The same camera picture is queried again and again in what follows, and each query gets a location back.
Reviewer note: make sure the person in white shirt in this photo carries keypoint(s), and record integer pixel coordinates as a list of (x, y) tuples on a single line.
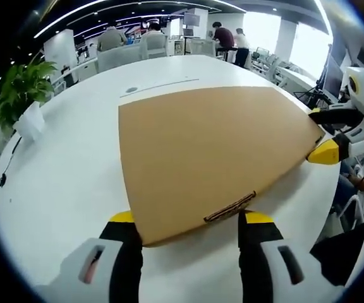
[(363, 252)]

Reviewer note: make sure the black computer monitor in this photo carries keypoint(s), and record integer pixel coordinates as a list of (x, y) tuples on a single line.
[(333, 77)]

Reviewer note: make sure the monitor on stand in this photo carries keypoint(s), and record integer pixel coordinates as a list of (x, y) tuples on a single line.
[(192, 19)]

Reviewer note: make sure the brown cardboard shoe box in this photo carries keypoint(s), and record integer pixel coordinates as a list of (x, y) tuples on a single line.
[(207, 151)]

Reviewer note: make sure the person's black trousers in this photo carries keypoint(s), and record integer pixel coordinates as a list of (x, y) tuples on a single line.
[(337, 252)]

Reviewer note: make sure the row of white office chairs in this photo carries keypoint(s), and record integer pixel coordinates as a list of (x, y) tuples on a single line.
[(273, 63)]

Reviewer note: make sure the white swivel chair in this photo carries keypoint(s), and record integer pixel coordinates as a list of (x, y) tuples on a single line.
[(153, 47), (118, 60)]

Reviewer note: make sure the green plant in white pot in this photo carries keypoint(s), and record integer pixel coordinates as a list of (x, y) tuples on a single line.
[(21, 85)]

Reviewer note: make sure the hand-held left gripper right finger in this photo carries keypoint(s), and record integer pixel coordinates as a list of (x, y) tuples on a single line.
[(258, 259)]

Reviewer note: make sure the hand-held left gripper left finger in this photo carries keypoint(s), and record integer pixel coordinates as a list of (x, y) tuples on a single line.
[(118, 259)]

